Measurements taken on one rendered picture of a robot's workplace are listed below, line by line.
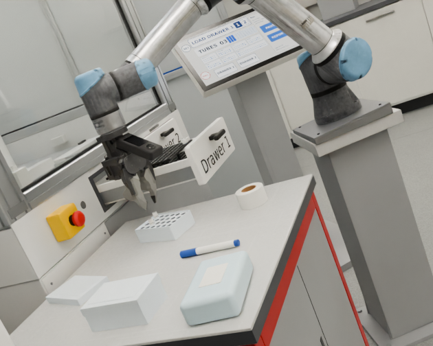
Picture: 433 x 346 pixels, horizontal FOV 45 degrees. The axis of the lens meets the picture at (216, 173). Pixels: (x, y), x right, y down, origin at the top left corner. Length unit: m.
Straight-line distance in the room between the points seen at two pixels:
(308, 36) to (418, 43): 2.95
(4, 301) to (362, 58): 1.14
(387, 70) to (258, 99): 2.16
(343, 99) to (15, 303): 1.08
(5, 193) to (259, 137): 1.37
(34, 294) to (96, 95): 0.50
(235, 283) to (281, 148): 1.63
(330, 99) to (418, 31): 2.78
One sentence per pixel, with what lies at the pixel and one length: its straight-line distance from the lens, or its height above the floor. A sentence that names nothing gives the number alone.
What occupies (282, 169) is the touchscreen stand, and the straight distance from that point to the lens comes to 2.46.
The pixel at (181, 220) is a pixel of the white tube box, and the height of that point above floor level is 0.79.
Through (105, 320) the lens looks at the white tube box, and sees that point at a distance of 0.99.
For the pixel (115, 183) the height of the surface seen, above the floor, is 0.89.
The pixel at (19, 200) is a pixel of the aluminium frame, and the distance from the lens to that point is 1.33.
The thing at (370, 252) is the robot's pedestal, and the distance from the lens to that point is 1.78.
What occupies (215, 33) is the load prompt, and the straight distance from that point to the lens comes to 2.39.
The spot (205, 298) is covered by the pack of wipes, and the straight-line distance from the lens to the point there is 0.84.
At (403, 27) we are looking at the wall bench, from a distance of 4.38.
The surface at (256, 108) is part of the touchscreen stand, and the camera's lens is 2.38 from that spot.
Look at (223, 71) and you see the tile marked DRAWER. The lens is 2.25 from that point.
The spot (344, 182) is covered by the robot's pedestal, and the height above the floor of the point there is 0.60.
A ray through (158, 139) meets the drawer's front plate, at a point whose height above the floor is 0.90.
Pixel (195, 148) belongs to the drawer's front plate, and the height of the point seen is 0.91.
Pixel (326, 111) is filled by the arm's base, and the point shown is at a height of 0.82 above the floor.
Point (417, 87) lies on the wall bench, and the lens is 4.46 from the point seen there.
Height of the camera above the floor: 1.17
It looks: 14 degrees down
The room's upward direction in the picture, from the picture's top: 22 degrees counter-clockwise
